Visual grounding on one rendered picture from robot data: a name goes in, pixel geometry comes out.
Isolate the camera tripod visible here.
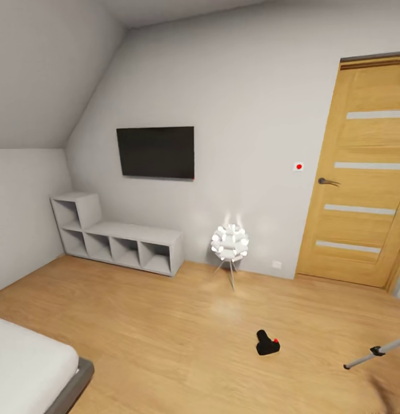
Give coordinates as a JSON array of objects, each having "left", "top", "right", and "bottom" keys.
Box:
[{"left": 344, "top": 339, "right": 400, "bottom": 370}]

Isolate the digital camera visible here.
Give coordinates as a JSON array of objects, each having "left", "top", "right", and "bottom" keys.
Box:
[{"left": 257, "top": 329, "right": 280, "bottom": 355}]

